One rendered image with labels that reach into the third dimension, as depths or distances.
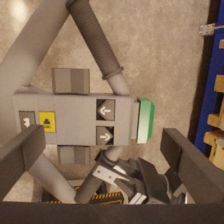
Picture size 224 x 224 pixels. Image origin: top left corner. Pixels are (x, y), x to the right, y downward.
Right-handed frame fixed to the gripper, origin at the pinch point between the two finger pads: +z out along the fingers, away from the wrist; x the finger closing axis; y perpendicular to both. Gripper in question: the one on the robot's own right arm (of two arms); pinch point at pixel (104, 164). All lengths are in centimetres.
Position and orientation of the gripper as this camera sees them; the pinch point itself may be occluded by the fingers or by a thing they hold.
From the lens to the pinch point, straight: 33.7
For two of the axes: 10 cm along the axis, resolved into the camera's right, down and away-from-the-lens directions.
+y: -5.2, 8.2, 2.3
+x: -0.2, -2.8, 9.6
